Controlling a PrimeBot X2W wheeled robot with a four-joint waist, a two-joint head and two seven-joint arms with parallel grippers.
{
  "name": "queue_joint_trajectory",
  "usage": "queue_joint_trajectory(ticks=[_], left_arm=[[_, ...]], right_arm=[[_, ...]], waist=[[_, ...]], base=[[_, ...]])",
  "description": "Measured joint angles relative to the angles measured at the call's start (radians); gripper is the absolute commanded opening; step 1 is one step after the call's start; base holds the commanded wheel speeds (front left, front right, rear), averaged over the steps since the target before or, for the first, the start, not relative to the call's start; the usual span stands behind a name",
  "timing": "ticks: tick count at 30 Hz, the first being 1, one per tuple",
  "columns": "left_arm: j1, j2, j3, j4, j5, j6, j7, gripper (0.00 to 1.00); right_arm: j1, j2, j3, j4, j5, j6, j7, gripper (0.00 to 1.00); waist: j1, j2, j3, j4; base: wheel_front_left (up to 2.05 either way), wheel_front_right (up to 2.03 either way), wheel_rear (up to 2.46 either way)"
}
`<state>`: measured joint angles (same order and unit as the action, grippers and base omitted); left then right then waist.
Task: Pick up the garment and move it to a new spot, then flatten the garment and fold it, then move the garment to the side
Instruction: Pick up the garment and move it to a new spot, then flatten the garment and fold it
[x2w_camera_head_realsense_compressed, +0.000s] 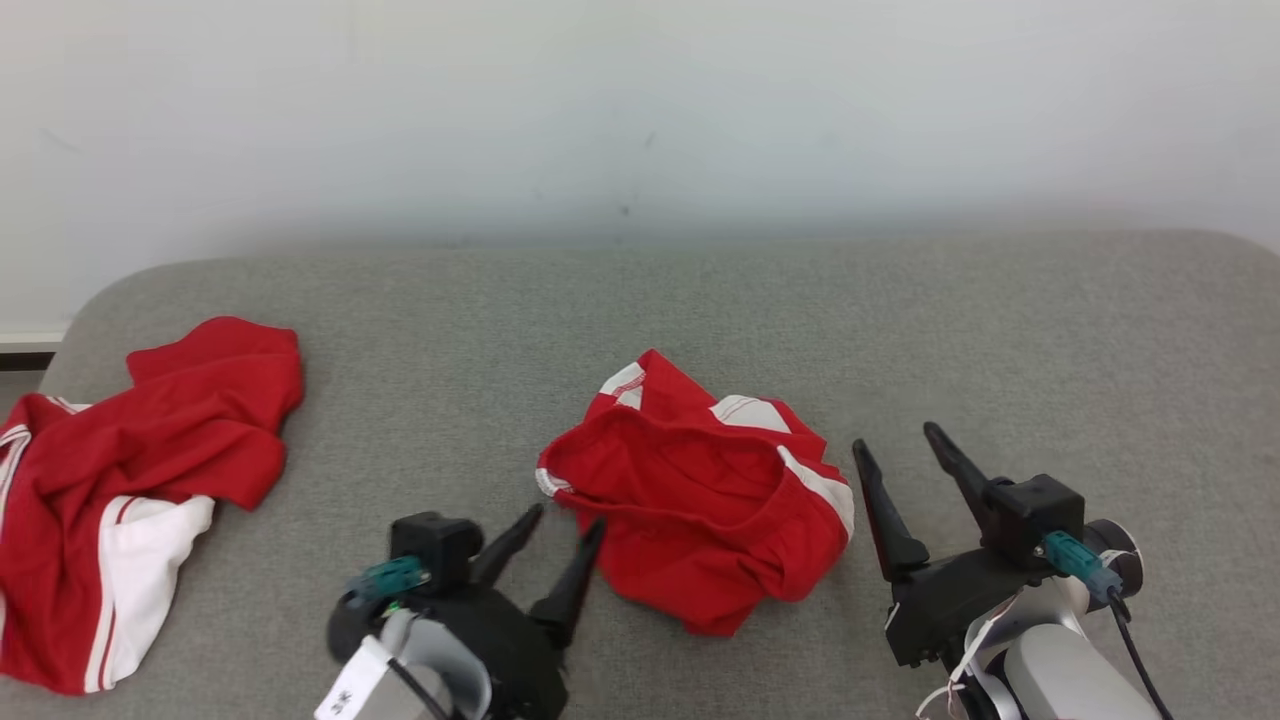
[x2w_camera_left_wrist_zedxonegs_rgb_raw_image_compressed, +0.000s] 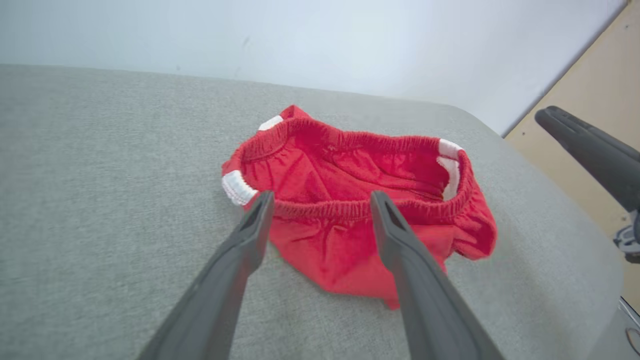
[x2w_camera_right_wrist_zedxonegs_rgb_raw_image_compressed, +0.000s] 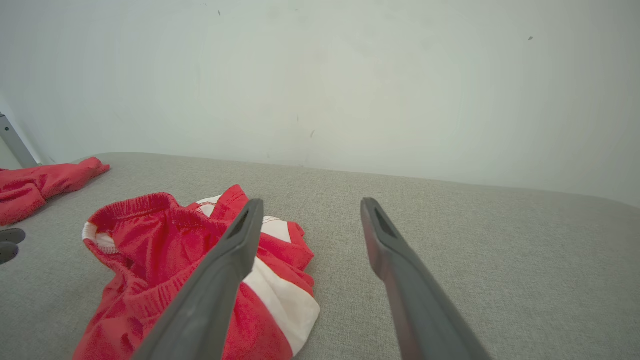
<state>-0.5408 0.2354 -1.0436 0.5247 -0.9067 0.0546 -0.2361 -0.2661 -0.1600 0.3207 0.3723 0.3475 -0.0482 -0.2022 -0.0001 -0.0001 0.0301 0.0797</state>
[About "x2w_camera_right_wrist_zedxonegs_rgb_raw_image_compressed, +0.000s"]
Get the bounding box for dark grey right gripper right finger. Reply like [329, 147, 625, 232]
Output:
[360, 197, 493, 360]

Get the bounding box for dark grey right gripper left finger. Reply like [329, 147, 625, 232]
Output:
[131, 198, 265, 360]

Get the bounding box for red basketball jersey white trim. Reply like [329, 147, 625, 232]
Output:
[0, 156, 111, 227]

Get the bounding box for red shorts with white stripes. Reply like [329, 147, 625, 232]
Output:
[72, 184, 321, 360]

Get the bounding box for grey fabric sofa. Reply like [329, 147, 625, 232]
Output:
[0, 152, 640, 360]

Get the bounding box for grey metal pole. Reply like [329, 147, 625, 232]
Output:
[0, 112, 40, 169]

